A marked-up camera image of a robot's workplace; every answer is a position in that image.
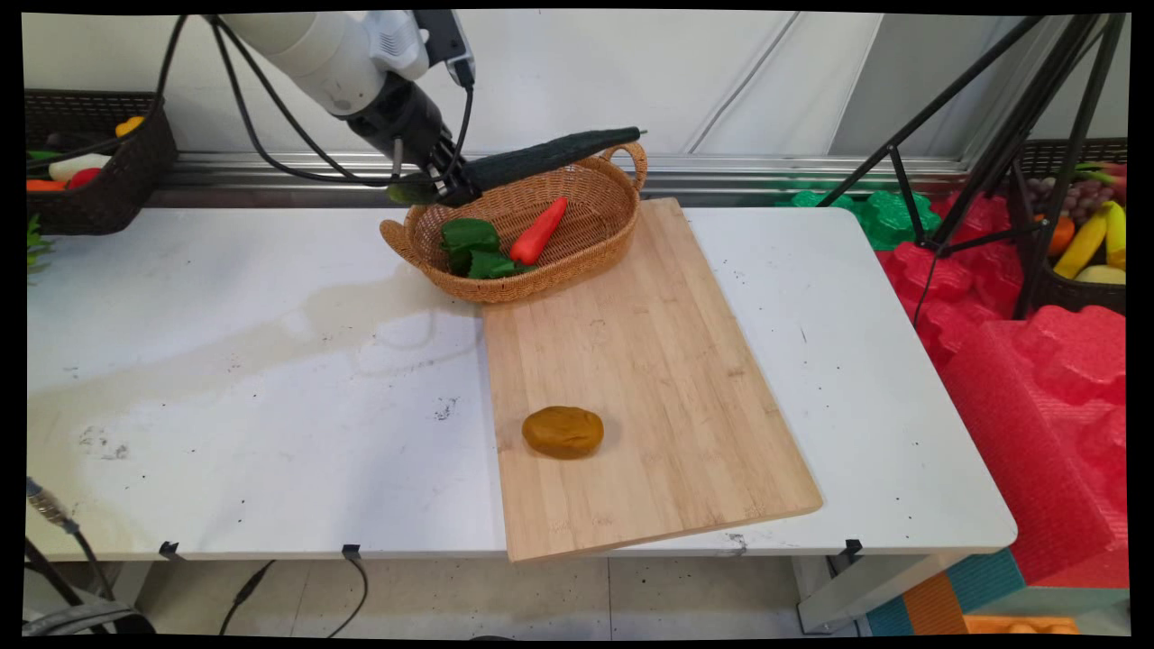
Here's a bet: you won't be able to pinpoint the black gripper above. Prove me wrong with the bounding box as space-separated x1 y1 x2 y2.
346 72 484 207

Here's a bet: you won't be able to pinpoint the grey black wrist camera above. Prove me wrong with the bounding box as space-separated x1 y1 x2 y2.
368 11 477 89

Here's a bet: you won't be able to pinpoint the wooden cutting board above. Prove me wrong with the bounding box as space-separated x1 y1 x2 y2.
480 197 824 563

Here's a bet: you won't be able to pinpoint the thin black hanging cable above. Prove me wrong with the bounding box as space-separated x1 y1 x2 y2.
219 546 371 637

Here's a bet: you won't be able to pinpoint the aluminium wall rail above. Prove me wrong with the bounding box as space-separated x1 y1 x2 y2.
149 151 976 196

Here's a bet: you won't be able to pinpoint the black basket with vegetables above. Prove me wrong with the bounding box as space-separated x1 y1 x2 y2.
25 90 179 237

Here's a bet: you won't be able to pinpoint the dark green cucumber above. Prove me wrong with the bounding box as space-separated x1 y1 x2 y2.
387 126 646 207

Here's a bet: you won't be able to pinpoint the brown potato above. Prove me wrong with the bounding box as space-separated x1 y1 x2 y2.
521 406 605 461

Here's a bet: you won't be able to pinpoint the red chili pepper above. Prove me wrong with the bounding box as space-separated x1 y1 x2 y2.
509 197 570 267

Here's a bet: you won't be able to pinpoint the black camera tripod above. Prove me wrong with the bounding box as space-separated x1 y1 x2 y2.
816 14 1128 322

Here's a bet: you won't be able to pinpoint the black cable with metal connector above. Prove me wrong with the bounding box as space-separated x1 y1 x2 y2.
26 476 119 607

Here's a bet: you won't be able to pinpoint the teal and orange mat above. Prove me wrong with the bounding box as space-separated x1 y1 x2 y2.
864 546 1030 637

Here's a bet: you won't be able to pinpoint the green plant leaves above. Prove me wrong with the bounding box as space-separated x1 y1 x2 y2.
26 215 56 277

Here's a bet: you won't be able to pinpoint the black camera cable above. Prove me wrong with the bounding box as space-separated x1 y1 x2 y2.
206 14 477 188

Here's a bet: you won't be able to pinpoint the black basket with fruit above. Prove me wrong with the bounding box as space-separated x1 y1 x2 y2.
1010 137 1128 316

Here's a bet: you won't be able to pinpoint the green leafy vegetable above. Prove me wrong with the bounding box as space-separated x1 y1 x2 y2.
439 217 538 281

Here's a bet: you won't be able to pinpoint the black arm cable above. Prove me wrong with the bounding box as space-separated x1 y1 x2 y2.
25 14 191 169

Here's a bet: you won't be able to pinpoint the yellow banana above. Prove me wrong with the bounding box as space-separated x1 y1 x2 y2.
1053 207 1109 279
1104 199 1128 270

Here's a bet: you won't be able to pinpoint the red foam block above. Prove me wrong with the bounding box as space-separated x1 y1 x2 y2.
875 191 1129 589

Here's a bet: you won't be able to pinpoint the green foam block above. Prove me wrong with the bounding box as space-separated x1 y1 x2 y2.
777 185 944 252

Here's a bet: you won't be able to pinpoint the white table leg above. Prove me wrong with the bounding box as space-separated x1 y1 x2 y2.
793 552 966 634

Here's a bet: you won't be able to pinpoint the purple grape bunch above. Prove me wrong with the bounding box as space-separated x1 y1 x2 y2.
1028 178 1115 226

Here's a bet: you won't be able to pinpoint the white radish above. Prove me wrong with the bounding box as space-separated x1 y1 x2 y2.
48 152 112 183

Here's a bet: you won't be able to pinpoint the wicker basket with handles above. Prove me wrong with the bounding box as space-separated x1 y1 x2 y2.
379 138 649 305

